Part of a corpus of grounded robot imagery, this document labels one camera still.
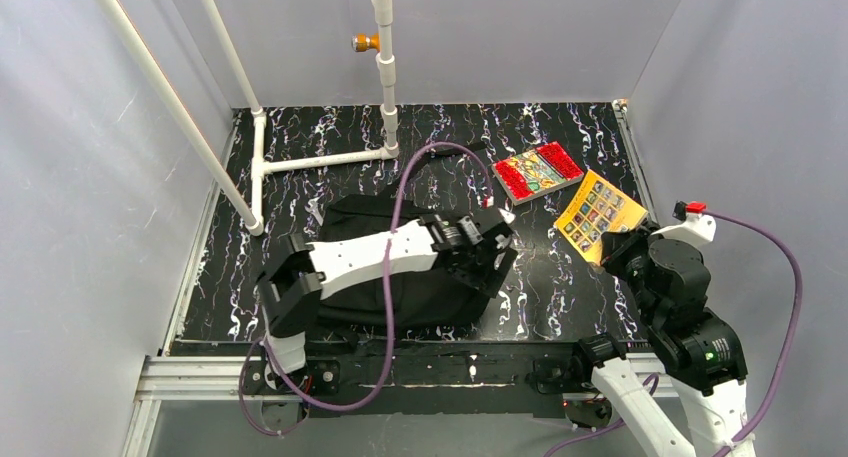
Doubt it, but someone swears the black student backpack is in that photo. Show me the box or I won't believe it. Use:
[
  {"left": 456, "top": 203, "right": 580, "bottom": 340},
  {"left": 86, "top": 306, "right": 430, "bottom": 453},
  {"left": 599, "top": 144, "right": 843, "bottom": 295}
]
[{"left": 310, "top": 142, "right": 493, "bottom": 328}]

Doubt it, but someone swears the red colourful cover book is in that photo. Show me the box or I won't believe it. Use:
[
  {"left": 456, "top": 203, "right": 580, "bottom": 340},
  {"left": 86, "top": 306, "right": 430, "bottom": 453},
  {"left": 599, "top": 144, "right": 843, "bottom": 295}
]
[{"left": 492, "top": 142, "right": 585, "bottom": 205}]

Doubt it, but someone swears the yellow picture cover book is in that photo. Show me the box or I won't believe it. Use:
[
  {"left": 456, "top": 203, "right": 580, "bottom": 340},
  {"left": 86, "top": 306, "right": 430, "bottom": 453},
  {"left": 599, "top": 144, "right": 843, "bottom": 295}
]
[{"left": 554, "top": 171, "right": 648, "bottom": 265}]

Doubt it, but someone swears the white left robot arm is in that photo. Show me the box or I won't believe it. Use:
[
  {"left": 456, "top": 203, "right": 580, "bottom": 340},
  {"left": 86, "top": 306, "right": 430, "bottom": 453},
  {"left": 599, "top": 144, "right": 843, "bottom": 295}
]
[{"left": 256, "top": 207, "right": 517, "bottom": 374}]

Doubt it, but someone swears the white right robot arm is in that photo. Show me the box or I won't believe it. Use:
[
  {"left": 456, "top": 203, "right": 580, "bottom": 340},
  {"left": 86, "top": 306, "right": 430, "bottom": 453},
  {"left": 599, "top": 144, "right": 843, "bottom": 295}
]
[{"left": 569, "top": 225, "right": 756, "bottom": 456}]

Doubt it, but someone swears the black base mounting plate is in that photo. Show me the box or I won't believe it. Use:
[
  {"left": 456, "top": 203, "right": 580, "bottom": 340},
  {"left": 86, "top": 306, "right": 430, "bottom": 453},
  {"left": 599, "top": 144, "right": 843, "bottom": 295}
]
[{"left": 290, "top": 341, "right": 597, "bottom": 418}]

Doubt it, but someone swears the orange knob on pipe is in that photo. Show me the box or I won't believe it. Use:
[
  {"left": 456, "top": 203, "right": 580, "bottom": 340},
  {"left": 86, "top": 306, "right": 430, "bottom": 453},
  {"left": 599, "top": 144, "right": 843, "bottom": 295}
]
[{"left": 351, "top": 33, "right": 381, "bottom": 53}]

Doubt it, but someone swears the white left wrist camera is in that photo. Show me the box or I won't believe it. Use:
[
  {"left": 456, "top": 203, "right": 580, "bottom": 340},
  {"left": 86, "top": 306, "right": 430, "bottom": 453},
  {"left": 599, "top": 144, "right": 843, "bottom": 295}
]
[{"left": 498, "top": 208, "right": 516, "bottom": 225}]

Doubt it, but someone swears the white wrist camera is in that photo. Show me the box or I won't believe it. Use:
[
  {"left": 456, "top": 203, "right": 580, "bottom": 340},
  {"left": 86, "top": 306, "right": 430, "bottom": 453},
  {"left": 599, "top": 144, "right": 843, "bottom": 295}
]
[
  {"left": 498, "top": 208, "right": 516, "bottom": 225},
  {"left": 653, "top": 201, "right": 717, "bottom": 248}
]

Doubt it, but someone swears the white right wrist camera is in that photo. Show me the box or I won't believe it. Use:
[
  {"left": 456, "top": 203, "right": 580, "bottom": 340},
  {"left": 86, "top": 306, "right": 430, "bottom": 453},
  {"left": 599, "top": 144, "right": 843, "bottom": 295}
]
[{"left": 653, "top": 201, "right": 717, "bottom": 248}]

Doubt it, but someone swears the white PVC pipe frame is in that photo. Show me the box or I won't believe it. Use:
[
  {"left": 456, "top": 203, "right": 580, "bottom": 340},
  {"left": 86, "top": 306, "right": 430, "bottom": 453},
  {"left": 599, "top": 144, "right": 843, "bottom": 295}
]
[{"left": 95, "top": 0, "right": 399, "bottom": 236}]

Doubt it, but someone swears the aluminium rail frame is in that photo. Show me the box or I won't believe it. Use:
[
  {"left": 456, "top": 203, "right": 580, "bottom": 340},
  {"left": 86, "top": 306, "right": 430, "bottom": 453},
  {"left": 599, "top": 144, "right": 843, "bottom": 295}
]
[{"left": 132, "top": 99, "right": 660, "bottom": 455}]

